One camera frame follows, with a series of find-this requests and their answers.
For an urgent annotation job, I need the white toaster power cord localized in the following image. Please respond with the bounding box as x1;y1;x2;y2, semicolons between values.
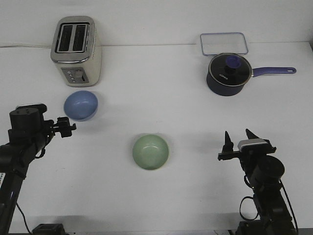
0;43;53;49

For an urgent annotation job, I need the dark blue saucepan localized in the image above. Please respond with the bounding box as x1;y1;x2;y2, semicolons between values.
206;67;297;96

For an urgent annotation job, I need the glass pot lid blue knob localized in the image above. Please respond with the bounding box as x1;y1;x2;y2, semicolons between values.
208;53;252;76

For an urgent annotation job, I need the green bowl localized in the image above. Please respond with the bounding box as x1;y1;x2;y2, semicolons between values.
132;134;170;170

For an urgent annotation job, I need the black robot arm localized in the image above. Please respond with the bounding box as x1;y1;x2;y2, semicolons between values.
218;129;299;235
0;104;76;235

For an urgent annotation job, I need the blue bowl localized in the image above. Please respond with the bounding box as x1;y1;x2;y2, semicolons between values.
63;90;98;121

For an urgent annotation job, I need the silver cream two-slot toaster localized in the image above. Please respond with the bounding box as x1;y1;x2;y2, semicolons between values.
50;16;102;87

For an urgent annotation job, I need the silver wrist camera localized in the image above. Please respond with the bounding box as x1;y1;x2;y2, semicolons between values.
15;103;47;114
237;138;268;152

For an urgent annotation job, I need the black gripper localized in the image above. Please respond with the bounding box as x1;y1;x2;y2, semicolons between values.
218;129;276;171
42;117;76;138

